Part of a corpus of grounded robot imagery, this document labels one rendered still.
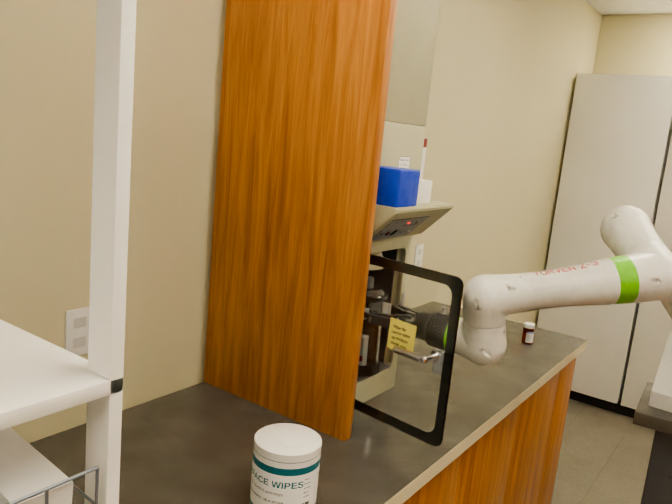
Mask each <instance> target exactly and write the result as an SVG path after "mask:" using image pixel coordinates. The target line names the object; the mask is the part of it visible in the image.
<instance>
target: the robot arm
mask: <svg viewBox="0 0 672 504"><path fill-rule="evenodd" d="M600 233H601V237H602V239H603V241H604V243H605V244H606V245H607V246H608V247H609V248H610V250H611V251H612V252H613V253H614V255H615V256H616V257H611V258H603V259H599V260H595V261H591V262H587V263H583V264H578V265H573V266H568V267H563V268H557V269H551V270H544V271H536V272H526V273H518V274H481V275H477V276H475V277H473V278H471V279H470V280H469V281H468V282H467V283H466V285H465V286H464V288H463V295H462V303H463V318H462V317H459V324H458V331H457V339H456V346H455V354H458V355H460V356H462V357H464V358H466V359H468V360H470V361H471V362H473V363H475V364H477V365H481V366H488V365H492V364H495V363H496V362H498V361H499V360H500V359H501V358H502V357H503V356H504V354H505V352H506V348H507V339H506V316H507V315H510V314H514V313H519V312H521V313H522V312H528V311H534V310H541V309H549V308H558V307H569V306H590V305H610V304H628V303H641V302H651V301H659V300H660V302H661V303H662V305H663V306H664V308H665V309H666V311H667V313H668V314H669V316H670V317H671V319H672V252H671V251H670V250H669V249H668V248H667V246H666V245H665V244H664V242H663V241H662V239H661V238H660V236H659V235H658V233H657V231H656V230H655V228H654V226H653V224H652V222H651V220H650V218H649V216H648V215H647V214H646V213H645V212H644V211H643V210H641V209H640V208H637V207H635V206H629V205H624V206H619V207H616V208H614V209H612V210H610V211H609V212H608V213H607V214H606V215H605V216H604V218H603V220H602V222H601V226H600Z"/></svg>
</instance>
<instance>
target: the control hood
mask: <svg viewBox="0 0 672 504"><path fill-rule="evenodd" d="M453 206H454V205H453V204H452V203H446V202H440V201H433V200H430V204H419V203H417V205H416V206H410V207H398V208H395V207H389V206H383V205H377V204H376V209H375V218H374V227H373V236H372V238H373V237H374V236H375V235H377V234H378V233H379V232H380V231H381V230H383V229H384V228H385V227H386V226H387V225H388V224H390V223H391V222H392V221H393V220H399V219H408V218H416V217H425V216H430V217H428V218H427V219H426V220H425V221H423V222H422V223H421V224H420V225H419V226H417V227H416V228H415V229H414V230H413V231H411V232H410V233H409V234H408V235H403V236H396V237H390V238H384V239H377V240H372V241H378V240H385V239H391V238H397V237H404V236H410V235H416V234H421V233H423V232H424V231H425V230H426V229H428V228H429V227H430V226H431V225H433V224H434V223H435V222H436V221H437V220H439V219H440V218H441V217H442V216H444V215H445V214H446V213H447V212H449V211H450V210H451V209H452V208H453Z"/></svg>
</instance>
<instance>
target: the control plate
mask: <svg viewBox="0 0 672 504"><path fill-rule="evenodd" d="M428 217H430V216H425V217H416V218H408V219H399V220H393V221H392V222H391V223H390V224H388V225H387V226H386V227H385V228H384V229H383V230H381V231H380V232H379V233H378V234H377V235H375V236H374V237H373V238H372V240H377V239H384V238H390V237H396V236H403V235H408V234H409V233H410V232H411V231H413V230H414V229H415V228H416V227H417V226H419V225H420V224H421V223H422V222H423V221H425V220H426V219H427V218H428ZM416 221H418V222H417V223H415V222H416ZM408 222H410V223H409V224H407V223H408ZM409 229H410V232H409V231H407V230H409ZM395 230H398V231H397V232H396V233H395V234H393V235H390V234H391V233H392V232H394V231H395ZM400 230H401V233H400V232H399V231H400ZM404 230H406V232H403V231H404ZM388 232H390V234H389V235H390V236H389V235H387V236H386V235H385V234H386V233H388ZM382 233H383V234H382ZM380 234H382V235H381V236H380Z"/></svg>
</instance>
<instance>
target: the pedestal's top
mask: <svg viewBox="0 0 672 504"><path fill-rule="evenodd" d="M653 384H654V383H651V382H647V384H646V387H645V389H644V391H643V394H642V396H641V399H640V401H639V403H638V406H637V408H636V411H635V414H634V419H633V424H636V425H639V426H643V427H646V428H650V429H653V430H657V431H660V432H664V433H667V434H670V435H672V413H671V412H668V411H664V410H661V409H658V408H654V407H651V406H649V400H650V395H651V391H652V387H653Z"/></svg>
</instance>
